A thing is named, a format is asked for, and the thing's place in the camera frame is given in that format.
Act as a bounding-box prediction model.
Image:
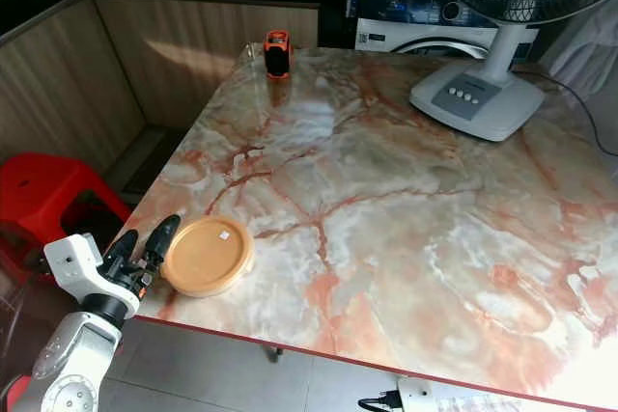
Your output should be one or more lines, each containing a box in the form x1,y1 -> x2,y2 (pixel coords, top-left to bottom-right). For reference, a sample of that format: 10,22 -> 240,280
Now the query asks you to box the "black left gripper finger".
107,229 -> 140,269
142,213 -> 183,268

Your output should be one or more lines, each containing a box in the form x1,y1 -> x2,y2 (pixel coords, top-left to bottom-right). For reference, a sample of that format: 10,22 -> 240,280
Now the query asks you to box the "round container with orange lid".
162,215 -> 256,298

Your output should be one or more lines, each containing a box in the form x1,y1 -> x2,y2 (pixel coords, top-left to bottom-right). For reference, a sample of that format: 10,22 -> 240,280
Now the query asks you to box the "red plastic stool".
0,153 -> 134,284
3,373 -> 31,412

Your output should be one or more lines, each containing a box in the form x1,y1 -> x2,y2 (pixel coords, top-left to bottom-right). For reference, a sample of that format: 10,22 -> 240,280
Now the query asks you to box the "wooden counter panel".
0,0 -> 321,178

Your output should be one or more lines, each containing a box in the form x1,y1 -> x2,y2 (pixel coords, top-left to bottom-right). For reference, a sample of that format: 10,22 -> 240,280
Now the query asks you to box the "orange and black small device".
264,30 -> 293,81

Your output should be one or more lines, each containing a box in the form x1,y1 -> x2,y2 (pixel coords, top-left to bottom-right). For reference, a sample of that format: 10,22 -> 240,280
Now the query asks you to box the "white table fan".
409,0 -> 618,143

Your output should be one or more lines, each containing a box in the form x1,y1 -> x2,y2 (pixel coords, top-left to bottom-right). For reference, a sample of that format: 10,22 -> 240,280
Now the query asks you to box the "white washing machine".
352,0 -> 538,61

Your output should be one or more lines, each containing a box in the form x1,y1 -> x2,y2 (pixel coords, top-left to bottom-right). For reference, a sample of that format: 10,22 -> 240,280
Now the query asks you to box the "white cloth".
537,0 -> 618,96

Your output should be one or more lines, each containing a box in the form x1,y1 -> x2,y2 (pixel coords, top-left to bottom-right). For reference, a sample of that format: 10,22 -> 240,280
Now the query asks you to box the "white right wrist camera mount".
395,376 -> 443,412

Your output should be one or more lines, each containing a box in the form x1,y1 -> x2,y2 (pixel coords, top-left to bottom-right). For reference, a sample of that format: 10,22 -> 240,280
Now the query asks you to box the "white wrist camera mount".
395,376 -> 443,412
43,233 -> 118,307

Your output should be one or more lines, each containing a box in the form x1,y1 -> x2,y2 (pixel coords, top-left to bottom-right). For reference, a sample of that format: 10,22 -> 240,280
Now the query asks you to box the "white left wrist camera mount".
43,233 -> 118,307

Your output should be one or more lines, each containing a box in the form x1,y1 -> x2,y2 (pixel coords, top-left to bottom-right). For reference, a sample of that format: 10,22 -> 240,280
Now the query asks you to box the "black fan power cable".
512,64 -> 618,157

